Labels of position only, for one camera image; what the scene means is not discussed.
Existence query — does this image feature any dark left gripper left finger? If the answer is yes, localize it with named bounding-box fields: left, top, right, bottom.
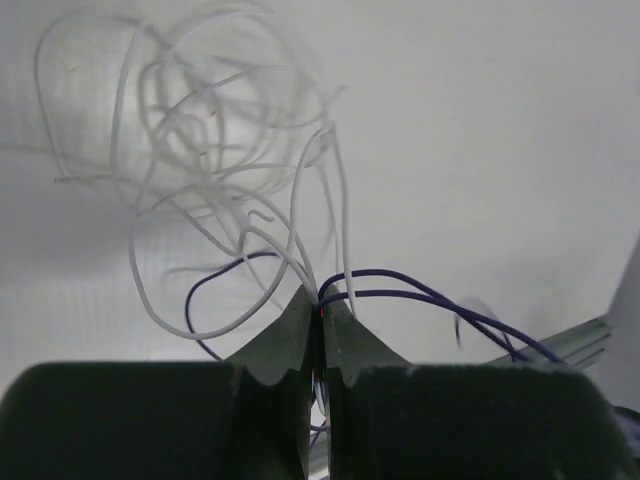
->
left=1, top=290, right=312, bottom=479

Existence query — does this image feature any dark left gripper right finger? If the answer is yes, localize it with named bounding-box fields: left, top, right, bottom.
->
left=319, top=287, right=635, bottom=479

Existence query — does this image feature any white wire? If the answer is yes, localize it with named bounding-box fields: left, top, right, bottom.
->
left=0, top=0, right=359, bottom=341

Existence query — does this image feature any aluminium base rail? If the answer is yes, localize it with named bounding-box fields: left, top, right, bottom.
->
left=309, top=319, right=613, bottom=479

